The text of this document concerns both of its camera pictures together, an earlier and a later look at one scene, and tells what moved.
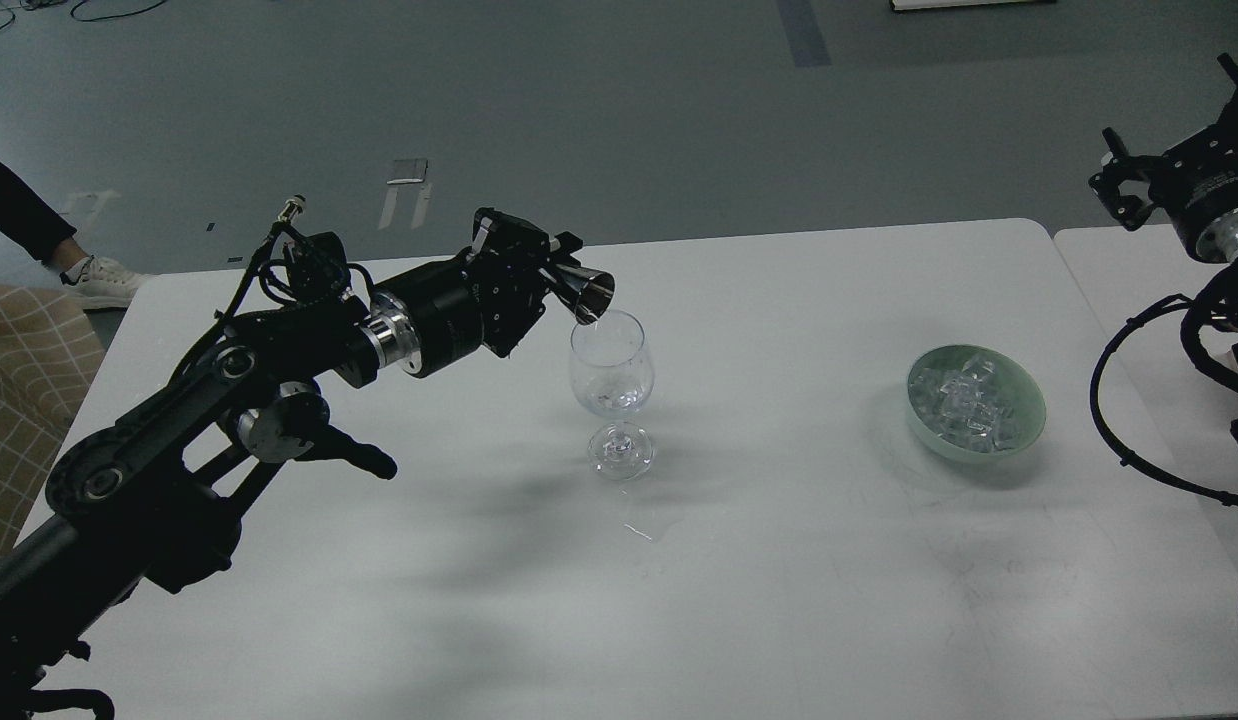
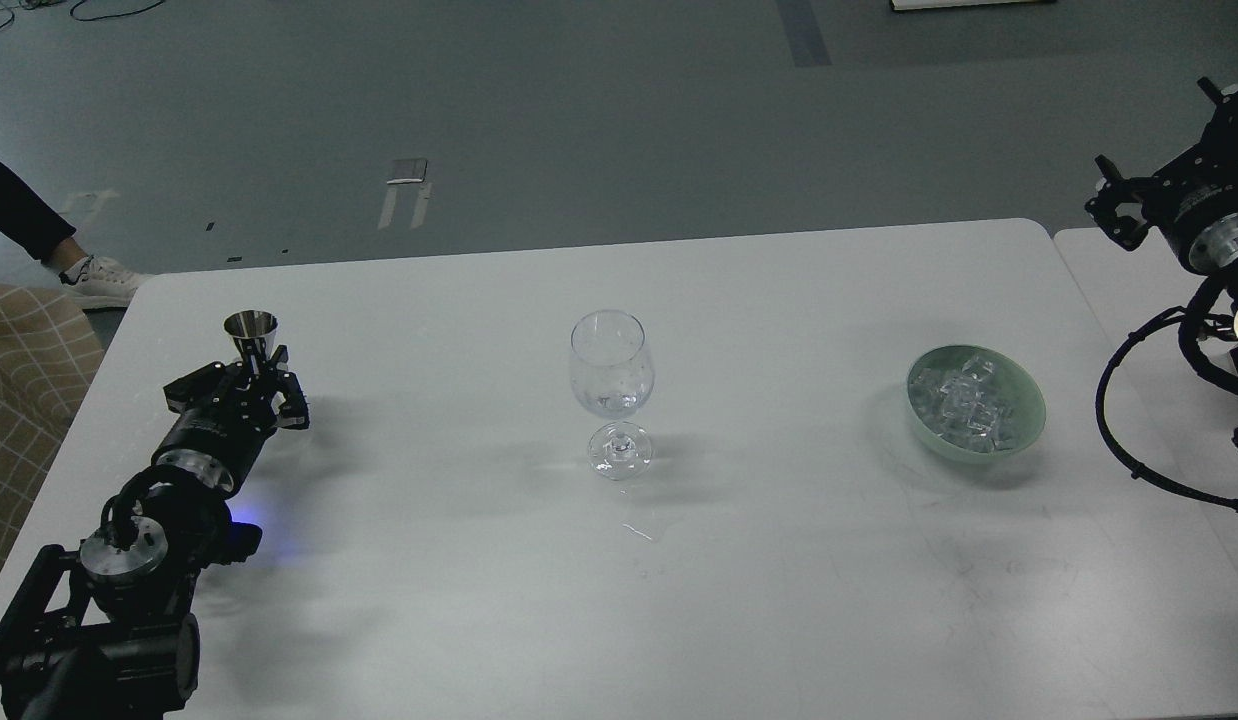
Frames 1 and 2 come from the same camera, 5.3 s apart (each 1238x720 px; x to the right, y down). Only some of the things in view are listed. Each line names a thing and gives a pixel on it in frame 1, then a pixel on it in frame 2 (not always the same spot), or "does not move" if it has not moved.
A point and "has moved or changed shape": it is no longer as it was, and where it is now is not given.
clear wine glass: (611, 373) does not move
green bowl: (970, 404) does not move
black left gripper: (477, 298) → (218, 442)
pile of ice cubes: (966, 406) does not move
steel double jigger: (587, 292) has moved or changed shape
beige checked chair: (40, 352) does not move
